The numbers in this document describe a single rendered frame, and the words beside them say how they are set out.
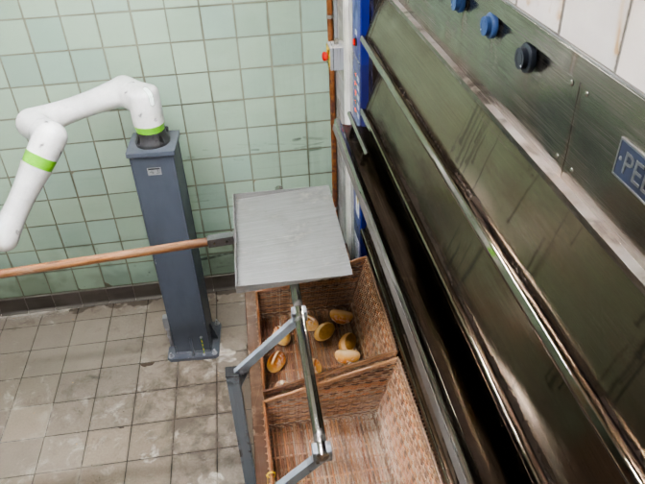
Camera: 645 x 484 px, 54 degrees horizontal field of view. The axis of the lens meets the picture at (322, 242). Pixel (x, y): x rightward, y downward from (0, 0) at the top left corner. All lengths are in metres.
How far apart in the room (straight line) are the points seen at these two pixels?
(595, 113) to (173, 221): 2.25
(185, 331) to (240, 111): 1.15
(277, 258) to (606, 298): 1.29
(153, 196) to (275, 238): 0.88
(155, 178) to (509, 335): 1.90
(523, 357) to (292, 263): 0.98
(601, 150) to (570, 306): 0.23
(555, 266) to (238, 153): 2.50
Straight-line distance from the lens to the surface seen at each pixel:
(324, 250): 2.04
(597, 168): 0.93
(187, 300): 3.19
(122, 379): 3.43
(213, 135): 3.29
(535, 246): 1.08
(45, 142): 2.56
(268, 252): 2.07
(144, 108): 2.70
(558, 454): 1.14
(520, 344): 1.23
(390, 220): 1.77
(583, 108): 0.96
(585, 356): 0.96
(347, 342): 2.49
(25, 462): 3.27
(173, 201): 2.86
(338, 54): 2.81
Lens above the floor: 2.39
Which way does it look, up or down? 35 degrees down
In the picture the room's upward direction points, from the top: 2 degrees counter-clockwise
